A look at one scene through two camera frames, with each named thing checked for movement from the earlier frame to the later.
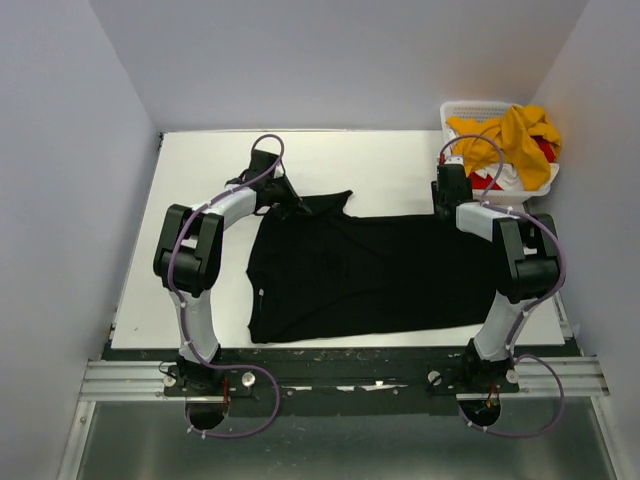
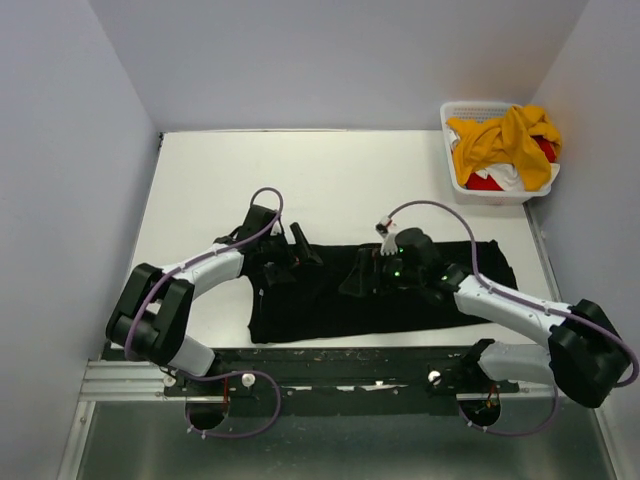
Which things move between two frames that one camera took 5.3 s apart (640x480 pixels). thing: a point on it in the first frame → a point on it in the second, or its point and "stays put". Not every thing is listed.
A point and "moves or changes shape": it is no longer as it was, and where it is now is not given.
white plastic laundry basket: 482,110 stays put
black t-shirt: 319,272 moves or changes shape
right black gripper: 436,195 → 358,280
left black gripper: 293,201 → 300,251
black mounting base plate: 331,381 stays put
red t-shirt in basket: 477,180 stays put
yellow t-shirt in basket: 511,137 stays put
